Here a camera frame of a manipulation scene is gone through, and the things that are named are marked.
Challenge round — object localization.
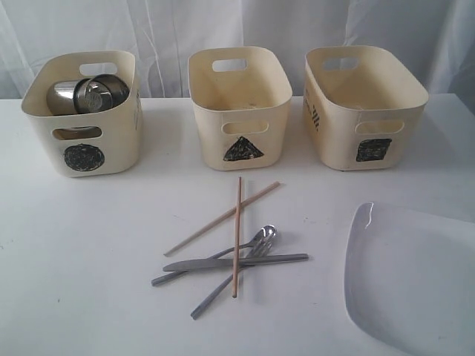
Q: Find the wooden chopstick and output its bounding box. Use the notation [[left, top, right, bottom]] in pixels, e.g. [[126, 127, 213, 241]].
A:
[[232, 177, 242, 298]]

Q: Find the wooden chopstick diagonal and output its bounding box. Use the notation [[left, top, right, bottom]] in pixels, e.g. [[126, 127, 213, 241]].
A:
[[163, 181, 281, 257]]

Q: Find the stainless steel cup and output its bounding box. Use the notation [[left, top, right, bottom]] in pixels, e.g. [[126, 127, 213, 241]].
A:
[[46, 78, 92, 115], [73, 74, 130, 113]]

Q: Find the stainless steel spoon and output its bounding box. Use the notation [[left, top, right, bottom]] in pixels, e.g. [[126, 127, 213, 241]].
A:
[[151, 225, 278, 286]]

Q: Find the cream bin with triangle mark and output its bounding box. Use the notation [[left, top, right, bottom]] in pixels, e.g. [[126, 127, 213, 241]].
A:
[[189, 46, 292, 171]]

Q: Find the stainless steel knife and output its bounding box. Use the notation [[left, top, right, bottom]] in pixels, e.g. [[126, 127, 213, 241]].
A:
[[163, 253, 309, 272]]

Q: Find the cream bin with circle mark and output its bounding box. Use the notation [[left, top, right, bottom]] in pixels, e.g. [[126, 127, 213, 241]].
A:
[[22, 50, 143, 177]]

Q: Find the cream bin with square mark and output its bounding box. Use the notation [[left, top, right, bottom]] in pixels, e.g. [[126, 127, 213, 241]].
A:
[[304, 45, 429, 171]]

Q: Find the white backdrop curtain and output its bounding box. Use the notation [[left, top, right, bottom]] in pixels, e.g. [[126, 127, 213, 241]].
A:
[[1, 1, 474, 106]]

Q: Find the white square plate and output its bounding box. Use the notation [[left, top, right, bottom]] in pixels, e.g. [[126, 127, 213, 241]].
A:
[[344, 202, 474, 355]]

